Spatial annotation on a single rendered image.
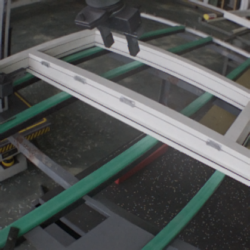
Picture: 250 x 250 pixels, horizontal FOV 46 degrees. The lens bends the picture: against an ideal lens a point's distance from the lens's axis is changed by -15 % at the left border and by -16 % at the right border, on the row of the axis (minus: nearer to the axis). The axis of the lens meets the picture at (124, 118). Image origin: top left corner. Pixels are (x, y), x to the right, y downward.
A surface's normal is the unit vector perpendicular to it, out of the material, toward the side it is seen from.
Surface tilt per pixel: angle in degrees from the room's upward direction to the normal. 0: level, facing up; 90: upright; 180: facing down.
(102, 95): 90
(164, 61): 90
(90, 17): 32
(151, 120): 90
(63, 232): 0
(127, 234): 0
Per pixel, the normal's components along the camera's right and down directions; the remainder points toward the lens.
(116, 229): 0.12, -0.83
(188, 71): -0.59, 0.37
